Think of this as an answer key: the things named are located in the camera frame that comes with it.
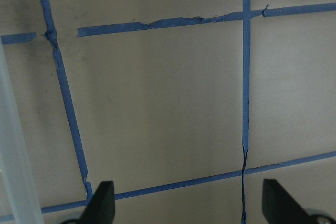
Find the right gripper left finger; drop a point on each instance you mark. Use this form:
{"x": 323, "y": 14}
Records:
{"x": 101, "y": 208}

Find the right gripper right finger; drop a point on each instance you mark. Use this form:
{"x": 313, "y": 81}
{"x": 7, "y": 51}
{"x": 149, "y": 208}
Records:
{"x": 279, "y": 207}

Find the clear ribbed box lid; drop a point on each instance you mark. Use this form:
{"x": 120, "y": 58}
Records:
{"x": 15, "y": 164}

